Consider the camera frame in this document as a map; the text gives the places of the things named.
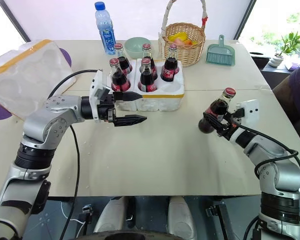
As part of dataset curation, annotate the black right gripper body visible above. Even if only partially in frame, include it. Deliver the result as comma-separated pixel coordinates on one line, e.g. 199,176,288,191
218,113,242,141

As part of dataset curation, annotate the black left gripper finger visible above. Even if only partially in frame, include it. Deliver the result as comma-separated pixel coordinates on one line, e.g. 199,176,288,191
113,91,143,102
113,114,148,128

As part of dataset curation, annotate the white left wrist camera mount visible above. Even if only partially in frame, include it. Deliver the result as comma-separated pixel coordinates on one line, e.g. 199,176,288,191
89,70,109,124

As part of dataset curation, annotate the dark window frame bar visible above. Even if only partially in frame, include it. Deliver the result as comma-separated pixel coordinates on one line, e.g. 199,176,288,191
0,0,31,43
232,0,258,41

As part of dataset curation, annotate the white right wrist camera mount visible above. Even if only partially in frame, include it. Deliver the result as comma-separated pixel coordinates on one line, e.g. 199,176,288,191
235,99,261,124

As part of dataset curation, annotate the glass cola bottle red cap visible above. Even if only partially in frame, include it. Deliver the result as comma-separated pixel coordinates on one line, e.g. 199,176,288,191
108,58,132,93
160,43,181,82
141,43,158,80
198,87,237,135
113,42,134,76
137,57,158,93

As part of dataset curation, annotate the black table leg bracket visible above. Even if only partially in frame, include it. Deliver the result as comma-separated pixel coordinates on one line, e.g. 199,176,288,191
77,203,95,226
205,203,239,240

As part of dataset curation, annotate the white foam lid yellow tape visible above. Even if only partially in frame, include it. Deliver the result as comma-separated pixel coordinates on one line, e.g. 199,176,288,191
0,39,78,121

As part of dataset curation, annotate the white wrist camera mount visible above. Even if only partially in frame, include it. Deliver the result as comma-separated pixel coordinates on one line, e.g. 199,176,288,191
89,70,109,124
235,99,261,124

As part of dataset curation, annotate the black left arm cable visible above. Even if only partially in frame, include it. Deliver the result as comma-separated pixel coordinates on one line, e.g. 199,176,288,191
46,69,102,240

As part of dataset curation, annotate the green plant in white pot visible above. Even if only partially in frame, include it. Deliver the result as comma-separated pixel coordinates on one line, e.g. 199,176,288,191
267,31,300,68

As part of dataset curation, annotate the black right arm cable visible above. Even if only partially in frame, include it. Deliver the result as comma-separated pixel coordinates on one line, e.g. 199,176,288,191
236,124,300,193

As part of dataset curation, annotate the pale green bowl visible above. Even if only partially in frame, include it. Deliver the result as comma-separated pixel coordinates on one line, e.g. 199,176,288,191
124,36,153,61

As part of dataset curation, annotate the teal plastic dustpan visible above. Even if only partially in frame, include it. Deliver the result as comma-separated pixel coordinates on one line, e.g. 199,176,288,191
205,43,237,67

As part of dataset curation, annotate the wicker basket with handle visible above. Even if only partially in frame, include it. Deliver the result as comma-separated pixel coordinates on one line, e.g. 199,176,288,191
157,0,209,68

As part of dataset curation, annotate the teal hand brush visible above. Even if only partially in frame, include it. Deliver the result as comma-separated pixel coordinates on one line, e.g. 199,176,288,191
206,34,235,65

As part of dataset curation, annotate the yellow fruit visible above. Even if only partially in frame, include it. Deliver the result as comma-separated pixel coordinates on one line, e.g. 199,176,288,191
167,31,191,43

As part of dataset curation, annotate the grey robot leg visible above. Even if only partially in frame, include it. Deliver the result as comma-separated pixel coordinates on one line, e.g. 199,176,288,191
93,195,128,234
167,195,199,240

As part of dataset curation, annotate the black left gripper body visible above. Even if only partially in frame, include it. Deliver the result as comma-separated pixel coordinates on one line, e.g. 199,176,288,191
97,91,117,124

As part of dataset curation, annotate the white foam crate yellow tape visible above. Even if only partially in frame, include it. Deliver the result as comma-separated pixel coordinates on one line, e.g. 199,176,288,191
106,58,186,113

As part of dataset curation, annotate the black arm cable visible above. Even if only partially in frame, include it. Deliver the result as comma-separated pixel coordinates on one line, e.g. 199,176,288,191
236,124,300,193
46,69,102,240

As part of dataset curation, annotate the dark side table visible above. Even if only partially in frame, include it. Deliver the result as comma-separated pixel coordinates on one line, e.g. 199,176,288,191
248,50,300,76

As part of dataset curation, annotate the blue plastic water bottle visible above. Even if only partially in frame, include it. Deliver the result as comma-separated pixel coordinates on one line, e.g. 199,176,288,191
94,1,117,56

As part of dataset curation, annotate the orange fruit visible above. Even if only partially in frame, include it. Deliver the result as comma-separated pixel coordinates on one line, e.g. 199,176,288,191
174,38,197,47

